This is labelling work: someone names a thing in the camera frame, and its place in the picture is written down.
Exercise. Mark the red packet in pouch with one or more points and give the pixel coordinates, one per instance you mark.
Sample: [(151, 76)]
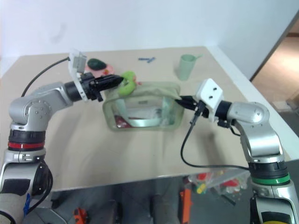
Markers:
[(121, 121)]

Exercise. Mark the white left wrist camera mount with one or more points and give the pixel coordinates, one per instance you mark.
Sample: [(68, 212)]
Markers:
[(77, 63)]

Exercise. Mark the light green plastic cup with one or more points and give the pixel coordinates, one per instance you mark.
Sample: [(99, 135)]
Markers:
[(186, 67)]

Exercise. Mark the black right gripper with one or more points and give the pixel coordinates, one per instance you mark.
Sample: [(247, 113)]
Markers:
[(198, 106)]

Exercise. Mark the orange and black tool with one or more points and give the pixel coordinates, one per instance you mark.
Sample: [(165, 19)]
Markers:
[(185, 205)]

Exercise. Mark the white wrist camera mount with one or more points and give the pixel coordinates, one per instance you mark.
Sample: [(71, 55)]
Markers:
[(210, 92), (77, 63)]

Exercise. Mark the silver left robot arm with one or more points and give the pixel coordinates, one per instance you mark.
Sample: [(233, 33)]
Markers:
[(35, 112)]

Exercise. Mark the pink plate with dark item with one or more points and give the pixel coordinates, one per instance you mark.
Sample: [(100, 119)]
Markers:
[(108, 68)]

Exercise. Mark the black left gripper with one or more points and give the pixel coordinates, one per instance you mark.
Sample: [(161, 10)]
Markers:
[(90, 89)]

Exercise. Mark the green transparent zip pouch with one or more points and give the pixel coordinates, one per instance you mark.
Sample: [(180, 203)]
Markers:
[(142, 107)]

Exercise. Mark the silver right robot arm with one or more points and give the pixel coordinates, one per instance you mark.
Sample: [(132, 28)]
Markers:
[(259, 130)]

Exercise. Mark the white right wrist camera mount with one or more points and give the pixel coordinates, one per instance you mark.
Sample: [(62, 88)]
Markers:
[(210, 92)]

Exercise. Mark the clear bag of colourful items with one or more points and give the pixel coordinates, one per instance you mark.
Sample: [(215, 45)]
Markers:
[(219, 182)]

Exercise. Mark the dark green oval object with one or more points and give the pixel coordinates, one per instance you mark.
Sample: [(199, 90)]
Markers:
[(95, 64)]

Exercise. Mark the orange and black toy vehicle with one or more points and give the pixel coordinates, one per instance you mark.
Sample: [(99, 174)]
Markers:
[(80, 215)]

